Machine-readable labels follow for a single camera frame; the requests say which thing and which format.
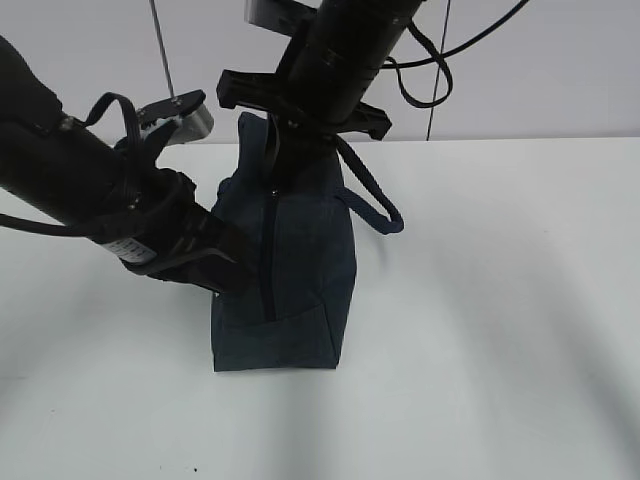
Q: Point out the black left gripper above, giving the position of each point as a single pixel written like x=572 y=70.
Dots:
x=164 y=234

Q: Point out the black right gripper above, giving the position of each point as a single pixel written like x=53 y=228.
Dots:
x=313 y=87

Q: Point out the dark blue fabric lunch bag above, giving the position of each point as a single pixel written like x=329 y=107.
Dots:
x=301 y=252

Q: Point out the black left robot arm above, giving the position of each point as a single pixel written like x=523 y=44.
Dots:
x=97 y=178

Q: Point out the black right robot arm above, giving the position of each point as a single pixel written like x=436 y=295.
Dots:
x=335 y=52

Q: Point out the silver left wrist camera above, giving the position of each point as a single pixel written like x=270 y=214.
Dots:
x=177 y=120

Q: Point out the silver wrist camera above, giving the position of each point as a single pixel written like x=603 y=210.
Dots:
x=279 y=16
x=177 y=120

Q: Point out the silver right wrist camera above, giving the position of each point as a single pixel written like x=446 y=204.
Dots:
x=279 y=16

